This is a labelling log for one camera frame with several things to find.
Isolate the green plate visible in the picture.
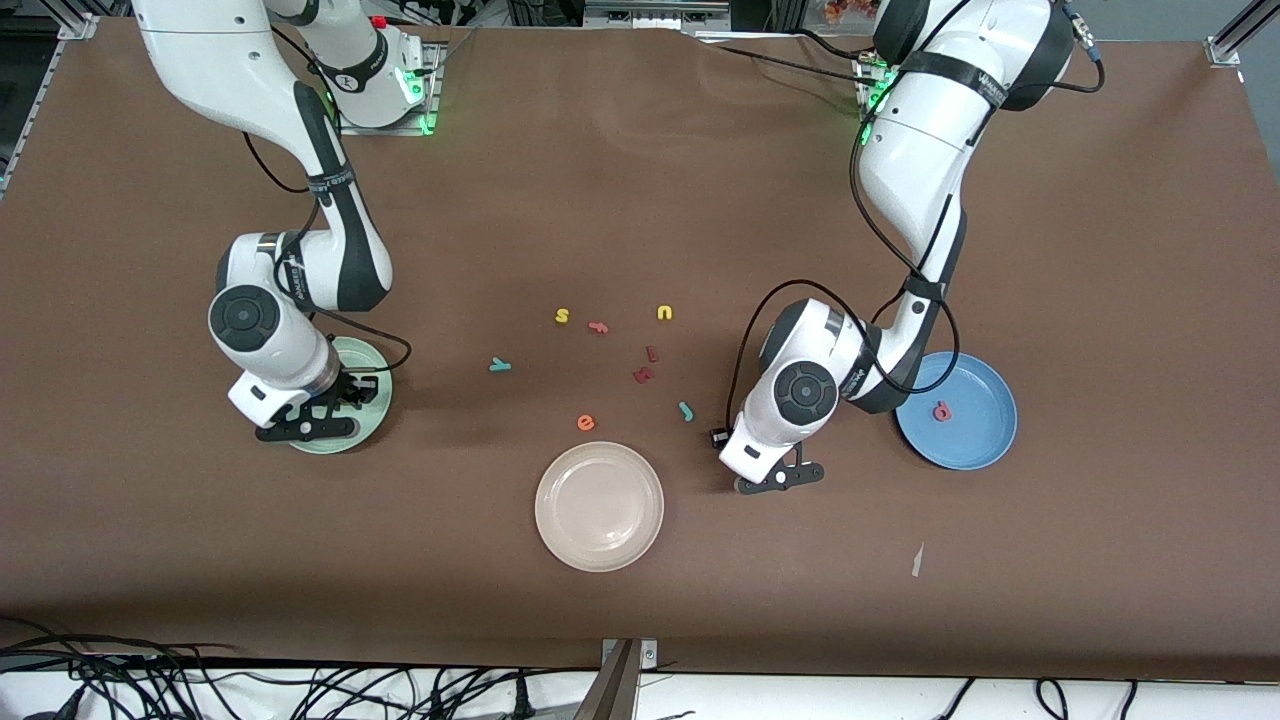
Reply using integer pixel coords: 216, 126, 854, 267
288, 336, 394, 456

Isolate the blue plate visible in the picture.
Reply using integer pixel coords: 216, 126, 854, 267
894, 351, 1019, 471

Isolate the beige plate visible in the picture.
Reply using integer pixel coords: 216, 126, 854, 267
534, 441, 665, 573

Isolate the grey metal strut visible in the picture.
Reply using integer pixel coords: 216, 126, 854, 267
573, 640, 641, 720

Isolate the brown table cover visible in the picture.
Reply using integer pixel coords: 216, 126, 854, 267
0, 18, 1280, 683

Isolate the silver metal box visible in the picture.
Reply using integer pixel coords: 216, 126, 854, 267
585, 0, 732, 32

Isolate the silver table edge bracket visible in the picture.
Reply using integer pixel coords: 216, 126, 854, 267
601, 638, 659, 671

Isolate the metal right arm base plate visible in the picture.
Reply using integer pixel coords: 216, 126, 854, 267
335, 40, 442, 136

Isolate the black cable tangle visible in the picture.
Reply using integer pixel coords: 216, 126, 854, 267
0, 620, 601, 720

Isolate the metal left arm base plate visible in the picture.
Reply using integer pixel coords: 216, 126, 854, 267
855, 55, 901, 149

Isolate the black table cable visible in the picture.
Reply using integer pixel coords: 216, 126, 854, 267
790, 28, 881, 65
700, 42, 866, 83

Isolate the aluminium frame profile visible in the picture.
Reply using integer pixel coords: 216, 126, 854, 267
0, 12, 101, 196
1205, 0, 1280, 69

